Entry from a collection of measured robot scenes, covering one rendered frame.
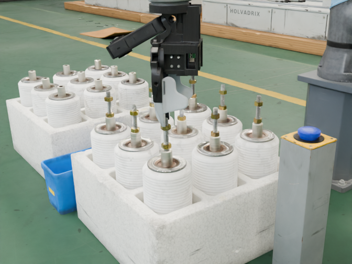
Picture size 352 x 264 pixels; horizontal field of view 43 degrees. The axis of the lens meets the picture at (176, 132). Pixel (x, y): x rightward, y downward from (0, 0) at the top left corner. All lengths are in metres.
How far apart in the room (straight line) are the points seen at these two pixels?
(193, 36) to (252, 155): 0.32
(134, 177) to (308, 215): 0.35
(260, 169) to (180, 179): 0.22
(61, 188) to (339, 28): 0.82
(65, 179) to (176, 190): 0.41
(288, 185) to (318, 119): 0.49
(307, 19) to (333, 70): 1.89
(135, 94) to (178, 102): 0.62
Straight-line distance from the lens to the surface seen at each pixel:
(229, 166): 0.90
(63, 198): 1.20
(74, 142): 1.30
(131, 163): 0.93
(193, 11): 0.76
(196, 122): 1.13
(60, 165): 1.27
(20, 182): 1.43
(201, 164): 0.90
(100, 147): 1.03
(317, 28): 3.11
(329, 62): 1.29
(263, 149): 0.97
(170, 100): 0.78
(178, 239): 0.86
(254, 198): 0.95
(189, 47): 0.75
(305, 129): 0.84
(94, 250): 1.08
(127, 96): 1.40
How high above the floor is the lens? 0.63
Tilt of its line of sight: 22 degrees down
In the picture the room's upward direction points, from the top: 1 degrees counter-clockwise
